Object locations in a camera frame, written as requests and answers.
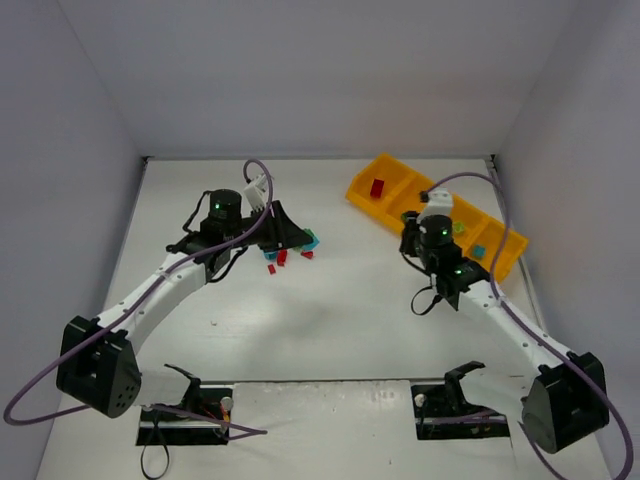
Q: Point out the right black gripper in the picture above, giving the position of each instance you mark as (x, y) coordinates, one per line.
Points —
(409, 232)

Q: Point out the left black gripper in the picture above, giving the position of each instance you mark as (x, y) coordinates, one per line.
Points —
(275, 226)

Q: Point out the red arch lego block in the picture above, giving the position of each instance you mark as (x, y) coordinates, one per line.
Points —
(377, 188)

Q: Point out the teal blue lego brick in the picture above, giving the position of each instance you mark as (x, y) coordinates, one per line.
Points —
(479, 251)

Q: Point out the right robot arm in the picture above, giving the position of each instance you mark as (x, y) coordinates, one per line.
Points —
(557, 399)

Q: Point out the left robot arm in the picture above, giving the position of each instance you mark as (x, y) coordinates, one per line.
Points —
(100, 366)

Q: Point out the yellow divided sorting tray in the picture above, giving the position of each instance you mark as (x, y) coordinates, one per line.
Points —
(401, 193)

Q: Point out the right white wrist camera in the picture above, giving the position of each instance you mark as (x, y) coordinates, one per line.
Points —
(437, 201)

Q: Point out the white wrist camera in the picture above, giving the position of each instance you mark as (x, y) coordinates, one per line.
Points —
(437, 201)
(256, 193)

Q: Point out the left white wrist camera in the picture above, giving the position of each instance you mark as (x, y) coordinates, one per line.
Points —
(256, 193)

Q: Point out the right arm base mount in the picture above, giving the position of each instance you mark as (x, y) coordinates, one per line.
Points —
(437, 419)

